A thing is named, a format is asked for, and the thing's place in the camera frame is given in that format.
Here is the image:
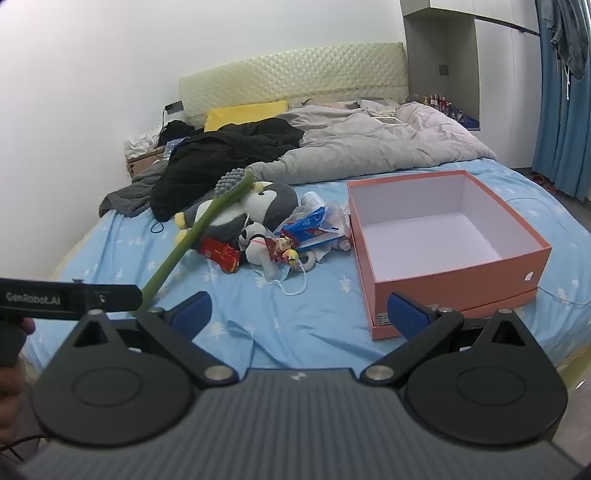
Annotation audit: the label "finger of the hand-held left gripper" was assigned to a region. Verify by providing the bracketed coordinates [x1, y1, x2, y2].
[86, 284, 143, 320]

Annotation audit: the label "fluffy white hair tie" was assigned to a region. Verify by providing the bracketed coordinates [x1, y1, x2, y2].
[284, 249, 319, 274]

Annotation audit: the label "blue tree-print bedsheet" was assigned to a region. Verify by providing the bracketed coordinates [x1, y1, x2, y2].
[21, 157, 591, 371]

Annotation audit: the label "blue red plastic packaging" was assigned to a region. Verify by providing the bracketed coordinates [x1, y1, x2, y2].
[277, 205, 352, 252]

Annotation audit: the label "green curved plush stalk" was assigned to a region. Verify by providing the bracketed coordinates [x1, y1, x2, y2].
[131, 168, 257, 319]

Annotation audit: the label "brown cardboard box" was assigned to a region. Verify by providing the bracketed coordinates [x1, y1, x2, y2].
[126, 145, 170, 181]

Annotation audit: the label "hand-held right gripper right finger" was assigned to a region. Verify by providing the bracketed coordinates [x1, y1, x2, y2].
[361, 292, 533, 387]

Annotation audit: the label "person's left hand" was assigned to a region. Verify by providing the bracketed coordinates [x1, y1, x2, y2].
[0, 318, 37, 416]

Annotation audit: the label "yellow pillow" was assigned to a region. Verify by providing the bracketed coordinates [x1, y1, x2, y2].
[203, 100, 290, 133]

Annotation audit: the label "black clothes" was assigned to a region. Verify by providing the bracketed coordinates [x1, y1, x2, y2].
[150, 117, 306, 222]

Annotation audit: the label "grey penguin plush toy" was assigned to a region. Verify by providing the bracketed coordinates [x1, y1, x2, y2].
[174, 181, 300, 245]

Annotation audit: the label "white crumpled cloth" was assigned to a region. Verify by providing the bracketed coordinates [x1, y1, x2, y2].
[124, 130, 163, 160]

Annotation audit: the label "row of cosmetic bottles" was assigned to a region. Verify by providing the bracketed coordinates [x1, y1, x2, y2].
[412, 92, 463, 116]

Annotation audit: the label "black bag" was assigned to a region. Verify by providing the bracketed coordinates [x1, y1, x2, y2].
[158, 119, 195, 142]

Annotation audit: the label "orange cardboard box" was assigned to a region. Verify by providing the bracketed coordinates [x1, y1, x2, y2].
[346, 169, 553, 341]

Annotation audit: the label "red packet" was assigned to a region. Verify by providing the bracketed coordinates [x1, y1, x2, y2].
[199, 237, 242, 274]

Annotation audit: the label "blue curtain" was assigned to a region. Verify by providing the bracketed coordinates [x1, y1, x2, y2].
[531, 0, 591, 202]

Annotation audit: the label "hanging denim garment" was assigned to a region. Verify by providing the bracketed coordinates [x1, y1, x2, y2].
[549, 0, 590, 82]

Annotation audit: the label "blue face mask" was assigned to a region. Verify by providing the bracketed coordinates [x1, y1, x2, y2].
[253, 262, 308, 297]

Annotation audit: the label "cream quilted headboard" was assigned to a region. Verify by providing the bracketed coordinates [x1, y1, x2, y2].
[178, 42, 410, 130]

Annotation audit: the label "dark grey garment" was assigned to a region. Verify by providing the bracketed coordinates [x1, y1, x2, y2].
[98, 161, 172, 218]

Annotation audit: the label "grey wall cabinet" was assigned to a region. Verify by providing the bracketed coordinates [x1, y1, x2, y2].
[400, 0, 484, 133]

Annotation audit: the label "grey duvet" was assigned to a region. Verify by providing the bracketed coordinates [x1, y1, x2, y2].
[247, 100, 498, 184]

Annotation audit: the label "small panda plush toy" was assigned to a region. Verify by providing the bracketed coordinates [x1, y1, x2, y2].
[239, 222, 296, 280]

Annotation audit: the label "black cable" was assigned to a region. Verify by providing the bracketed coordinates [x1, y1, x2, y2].
[0, 434, 43, 463]

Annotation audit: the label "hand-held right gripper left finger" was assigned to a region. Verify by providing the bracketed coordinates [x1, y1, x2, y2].
[68, 292, 240, 387]

